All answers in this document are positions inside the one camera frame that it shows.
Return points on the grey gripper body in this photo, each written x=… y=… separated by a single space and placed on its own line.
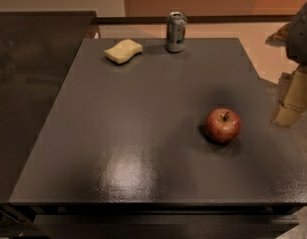
x=301 y=37

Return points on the silver soda can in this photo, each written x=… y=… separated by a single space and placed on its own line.
x=175 y=31

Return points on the red apple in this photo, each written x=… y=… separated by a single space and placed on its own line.
x=222 y=126

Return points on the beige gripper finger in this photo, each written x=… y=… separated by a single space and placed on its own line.
x=291 y=97
x=278 y=38

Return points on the yellow sponge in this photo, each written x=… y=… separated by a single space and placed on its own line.
x=123 y=51

